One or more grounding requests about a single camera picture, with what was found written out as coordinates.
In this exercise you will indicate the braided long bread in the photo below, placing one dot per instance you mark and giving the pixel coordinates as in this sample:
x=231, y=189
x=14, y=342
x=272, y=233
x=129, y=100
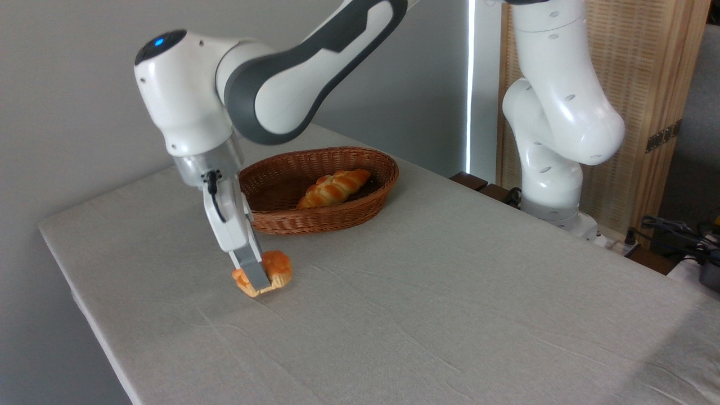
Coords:
x=334, y=187

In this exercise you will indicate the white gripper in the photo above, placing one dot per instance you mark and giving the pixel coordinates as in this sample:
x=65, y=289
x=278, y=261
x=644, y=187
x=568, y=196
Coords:
x=230, y=225

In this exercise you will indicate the white power strip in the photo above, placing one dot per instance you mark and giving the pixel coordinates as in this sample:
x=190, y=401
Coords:
x=616, y=244

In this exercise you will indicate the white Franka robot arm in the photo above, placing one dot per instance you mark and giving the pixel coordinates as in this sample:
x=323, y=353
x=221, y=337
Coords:
x=185, y=95

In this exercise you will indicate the brown wicker basket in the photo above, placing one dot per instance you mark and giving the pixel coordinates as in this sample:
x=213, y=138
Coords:
x=332, y=219

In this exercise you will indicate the white door frame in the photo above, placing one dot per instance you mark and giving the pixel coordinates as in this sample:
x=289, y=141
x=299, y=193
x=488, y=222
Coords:
x=484, y=95

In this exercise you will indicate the dark metal screen hinge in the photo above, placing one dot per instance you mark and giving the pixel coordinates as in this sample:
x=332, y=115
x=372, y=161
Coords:
x=664, y=136

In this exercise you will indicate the round orange bread roll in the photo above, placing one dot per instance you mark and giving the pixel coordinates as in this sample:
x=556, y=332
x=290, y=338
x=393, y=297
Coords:
x=278, y=267

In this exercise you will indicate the light grey tablecloth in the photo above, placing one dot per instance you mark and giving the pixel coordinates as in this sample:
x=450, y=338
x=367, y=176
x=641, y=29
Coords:
x=394, y=315

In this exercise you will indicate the dark brown wooden board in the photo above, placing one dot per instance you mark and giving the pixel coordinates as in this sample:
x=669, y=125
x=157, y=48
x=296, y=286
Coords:
x=469, y=180

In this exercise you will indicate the wooden folding screen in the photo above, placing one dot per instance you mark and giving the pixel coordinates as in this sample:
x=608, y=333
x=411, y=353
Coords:
x=652, y=73

